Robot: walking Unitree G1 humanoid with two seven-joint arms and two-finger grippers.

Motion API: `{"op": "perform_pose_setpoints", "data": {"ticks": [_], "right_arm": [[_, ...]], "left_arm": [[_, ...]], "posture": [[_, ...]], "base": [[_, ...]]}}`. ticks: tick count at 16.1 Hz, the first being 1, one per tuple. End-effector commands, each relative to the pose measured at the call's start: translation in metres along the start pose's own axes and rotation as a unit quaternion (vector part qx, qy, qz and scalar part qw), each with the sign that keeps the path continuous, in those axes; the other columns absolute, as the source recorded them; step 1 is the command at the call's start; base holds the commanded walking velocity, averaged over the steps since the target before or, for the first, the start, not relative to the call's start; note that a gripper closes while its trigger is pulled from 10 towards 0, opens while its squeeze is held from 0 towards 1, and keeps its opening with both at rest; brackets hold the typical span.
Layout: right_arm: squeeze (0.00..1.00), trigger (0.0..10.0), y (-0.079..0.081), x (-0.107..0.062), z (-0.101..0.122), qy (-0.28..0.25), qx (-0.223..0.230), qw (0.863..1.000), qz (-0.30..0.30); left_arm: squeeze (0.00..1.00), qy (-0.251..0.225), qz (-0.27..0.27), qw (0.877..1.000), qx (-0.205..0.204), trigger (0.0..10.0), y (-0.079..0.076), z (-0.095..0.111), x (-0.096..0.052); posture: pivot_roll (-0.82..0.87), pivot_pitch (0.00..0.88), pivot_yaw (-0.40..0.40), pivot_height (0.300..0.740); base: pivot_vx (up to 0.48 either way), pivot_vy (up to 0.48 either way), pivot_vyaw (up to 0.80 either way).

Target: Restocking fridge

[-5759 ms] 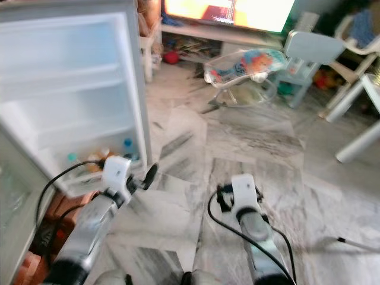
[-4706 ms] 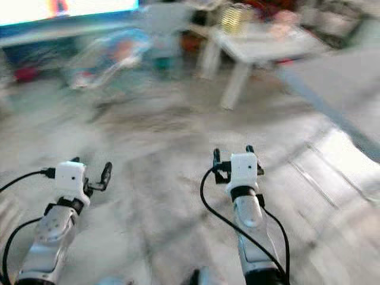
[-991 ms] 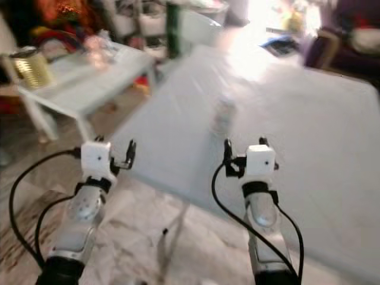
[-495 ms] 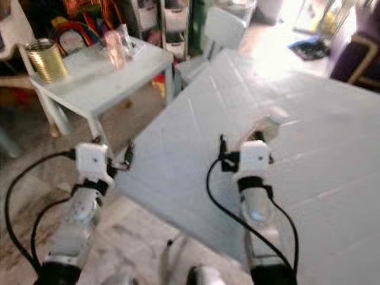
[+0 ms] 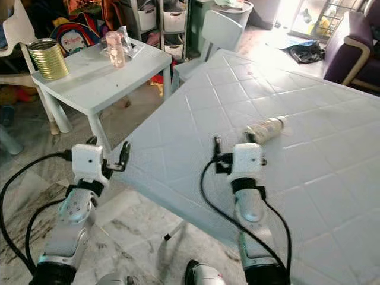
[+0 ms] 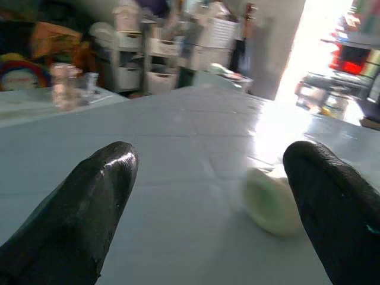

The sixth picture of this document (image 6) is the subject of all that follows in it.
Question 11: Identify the white drawer unit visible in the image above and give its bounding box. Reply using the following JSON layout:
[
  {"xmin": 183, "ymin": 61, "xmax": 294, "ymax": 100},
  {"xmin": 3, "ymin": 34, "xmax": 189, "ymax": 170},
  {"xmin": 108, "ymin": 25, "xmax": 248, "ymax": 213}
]
[
  {"xmin": 114, "ymin": 5, "xmax": 146, "ymax": 93},
  {"xmin": 145, "ymin": 20, "xmax": 179, "ymax": 96}
]

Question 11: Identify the brown cardboard box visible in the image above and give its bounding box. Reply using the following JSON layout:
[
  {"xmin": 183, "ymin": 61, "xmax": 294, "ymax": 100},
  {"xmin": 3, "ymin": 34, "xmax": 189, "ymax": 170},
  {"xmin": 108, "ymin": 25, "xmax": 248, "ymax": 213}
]
[{"xmin": 31, "ymin": 20, "xmax": 83, "ymax": 59}]

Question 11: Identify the small white plastic table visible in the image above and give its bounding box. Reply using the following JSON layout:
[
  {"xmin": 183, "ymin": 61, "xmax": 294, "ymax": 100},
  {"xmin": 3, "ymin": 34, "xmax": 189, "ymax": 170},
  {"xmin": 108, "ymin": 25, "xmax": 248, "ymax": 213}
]
[{"xmin": 0, "ymin": 85, "xmax": 130, "ymax": 128}]

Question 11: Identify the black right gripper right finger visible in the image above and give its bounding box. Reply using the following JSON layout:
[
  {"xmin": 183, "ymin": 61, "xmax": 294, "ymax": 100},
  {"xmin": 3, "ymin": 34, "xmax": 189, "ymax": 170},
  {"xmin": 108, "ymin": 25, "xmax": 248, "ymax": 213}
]
[{"xmin": 283, "ymin": 140, "xmax": 380, "ymax": 285}]

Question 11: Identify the white slatted basket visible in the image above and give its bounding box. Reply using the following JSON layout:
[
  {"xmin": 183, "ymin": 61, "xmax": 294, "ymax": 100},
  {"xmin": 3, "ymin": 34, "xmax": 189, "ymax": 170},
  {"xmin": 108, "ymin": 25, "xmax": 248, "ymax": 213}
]
[{"xmin": 189, "ymin": 16, "xmax": 238, "ymax": 72}]

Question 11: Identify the white plastic bottle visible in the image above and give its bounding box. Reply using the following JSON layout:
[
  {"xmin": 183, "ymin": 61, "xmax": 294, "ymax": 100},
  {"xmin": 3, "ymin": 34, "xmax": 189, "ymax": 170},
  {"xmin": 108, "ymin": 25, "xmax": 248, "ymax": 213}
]
[{"xmin": 243, "ymin": 164, "xmax": 303, "ymax": 238}]

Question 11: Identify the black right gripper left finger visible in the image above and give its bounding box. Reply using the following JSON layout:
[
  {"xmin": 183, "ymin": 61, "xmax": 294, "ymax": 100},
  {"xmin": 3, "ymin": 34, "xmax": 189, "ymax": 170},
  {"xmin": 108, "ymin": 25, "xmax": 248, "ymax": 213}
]
[{"xmin": 0, "ymin": 141, "xmax": 140, "ymax": 285}]

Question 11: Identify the clear plastic bag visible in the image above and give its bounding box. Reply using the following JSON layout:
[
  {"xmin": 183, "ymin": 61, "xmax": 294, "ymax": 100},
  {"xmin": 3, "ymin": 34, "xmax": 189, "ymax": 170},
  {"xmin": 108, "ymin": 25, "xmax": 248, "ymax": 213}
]
[{"xmin": 78, "ymin": 72, "xmax": 115, "ymax": 105}]

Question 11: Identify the dark green container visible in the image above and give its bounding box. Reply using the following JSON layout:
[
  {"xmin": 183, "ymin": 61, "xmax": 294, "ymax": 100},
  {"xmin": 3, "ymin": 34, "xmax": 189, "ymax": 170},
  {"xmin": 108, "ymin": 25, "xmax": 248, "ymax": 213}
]
[{"xmin": 178, "ymin": 66, "xmax": 194, "ymax": 88}]

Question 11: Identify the rainbow print backpack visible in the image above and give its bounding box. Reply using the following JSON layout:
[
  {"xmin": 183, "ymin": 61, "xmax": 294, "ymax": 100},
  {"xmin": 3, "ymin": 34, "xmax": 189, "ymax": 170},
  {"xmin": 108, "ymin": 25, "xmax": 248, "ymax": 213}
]
[{"xmin": 0, "ymin": 53, "xmax": 48, "ymax": 91}]

